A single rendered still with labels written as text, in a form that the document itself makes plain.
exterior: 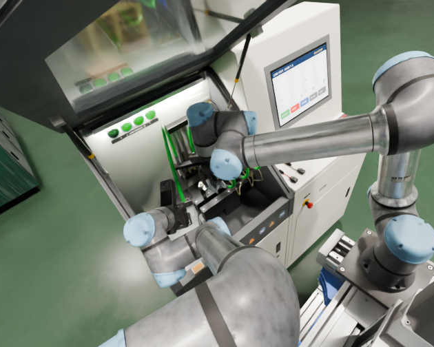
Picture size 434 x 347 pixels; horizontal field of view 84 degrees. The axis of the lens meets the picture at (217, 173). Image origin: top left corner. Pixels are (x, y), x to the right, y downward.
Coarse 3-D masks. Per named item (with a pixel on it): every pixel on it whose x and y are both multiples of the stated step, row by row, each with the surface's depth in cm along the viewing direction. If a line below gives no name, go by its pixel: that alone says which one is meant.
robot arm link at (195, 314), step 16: (192, 288) 27; (208, 288) 25; (176, 304) 24; (192, 304) 23; (208, 304) 23; (144, 320) 24; (160, 320) 23; (176, 320) 22; (192, 320) 22; (208, 320) 22; (224, 320) 21; (128, 336) 23; (144, 336) 22; (160, 336) 22; (176, 336) 21; (192, 336) 21; (208, 336) 21; (224, 336) 21
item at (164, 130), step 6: (162, 126) 92; (162, 132) 89; (168, 132) 106; (168, 138) 110; (168, 150) 85; (174, 150) 117; (168, 156) 84; (174, 156) 120; (174, 168) 84; (174, 174) 83; (174, 180) 84; (180, 192) 85; (180, 198) 86
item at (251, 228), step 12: (276, 204) 116; (288, 204) 119; (264, 216) 112; (276, 216) 117; (240, 228) 110; (252, 228) 109; (240, 240) 107; (204, 264) 101; (192, 276) 98; (204, 276) 103
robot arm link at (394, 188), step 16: (384, 64) 53; (400, 64) 49; (416, 64) 47; (432, 64) 46; (384, 80) 51; (400, 80) 47; (416, 80) 44; (384, 96) 50; (384, 160) 64; (400, 160) 60; (416, 160) 60; (384, 176) 67; (400, 176) 64; (368, 192) 82; (384, 192) 71; (400, 192) 68; (416, 192) 70; (384, 208) 73; (400, 208) 70
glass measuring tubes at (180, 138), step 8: (176, 120) 118; (184, 120) 117; (168, 128) 115; (176, 128) 117; (184, 128) 123; (176, 136) 120; (184, 136) 123; (168, 144) 122; (176, 144) 125; (184, 144) 128; (176, 152) 125; (184, 152) 128; (184, 160) 132; (192, 168) 141; (192, 176) 141
